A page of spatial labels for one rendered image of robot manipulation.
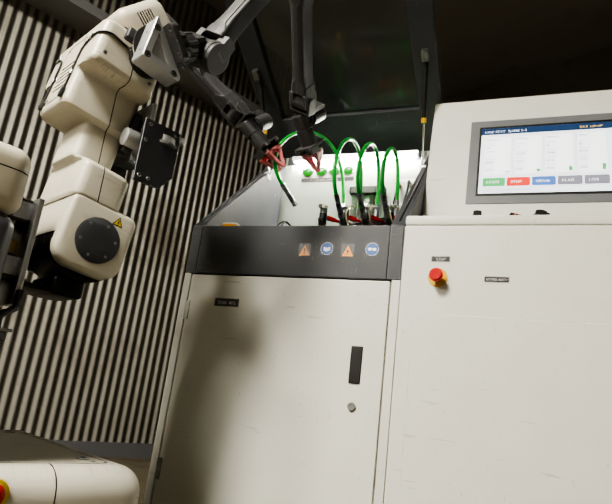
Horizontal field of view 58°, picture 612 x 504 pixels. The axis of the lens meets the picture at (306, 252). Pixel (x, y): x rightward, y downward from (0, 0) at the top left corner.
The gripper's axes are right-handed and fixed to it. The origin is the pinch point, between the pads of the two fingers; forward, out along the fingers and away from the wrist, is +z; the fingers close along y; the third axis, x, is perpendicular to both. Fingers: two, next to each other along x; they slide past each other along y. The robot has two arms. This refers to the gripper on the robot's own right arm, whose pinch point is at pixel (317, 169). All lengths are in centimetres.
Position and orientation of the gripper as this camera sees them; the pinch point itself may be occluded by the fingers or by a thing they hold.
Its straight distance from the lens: 192.1
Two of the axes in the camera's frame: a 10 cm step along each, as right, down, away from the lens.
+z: 3.1, 8.8, 3.5
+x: -8.1, 0.5, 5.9
